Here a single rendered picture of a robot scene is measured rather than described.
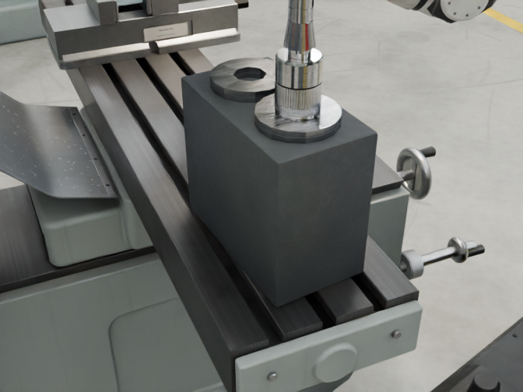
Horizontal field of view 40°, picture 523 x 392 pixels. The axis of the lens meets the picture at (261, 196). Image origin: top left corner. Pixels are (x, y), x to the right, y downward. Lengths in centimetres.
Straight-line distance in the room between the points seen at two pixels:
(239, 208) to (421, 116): 254
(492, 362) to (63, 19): 97
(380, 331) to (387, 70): 295
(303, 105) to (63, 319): 67
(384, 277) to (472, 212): 188
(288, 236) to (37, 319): 60
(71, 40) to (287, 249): 72
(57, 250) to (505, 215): 189
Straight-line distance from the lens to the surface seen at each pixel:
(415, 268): 150
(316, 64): 70
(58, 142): 124
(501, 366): 133
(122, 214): 115
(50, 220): 114
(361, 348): 82
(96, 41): 135
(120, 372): 137
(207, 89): 81
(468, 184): 286
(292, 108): 71
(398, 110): 332
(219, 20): 141
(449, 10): 119
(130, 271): 121
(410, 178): 157
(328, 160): 71
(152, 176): 101
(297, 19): 69
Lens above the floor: 153
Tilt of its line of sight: 35 degrees down
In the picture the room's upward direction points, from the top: straight up
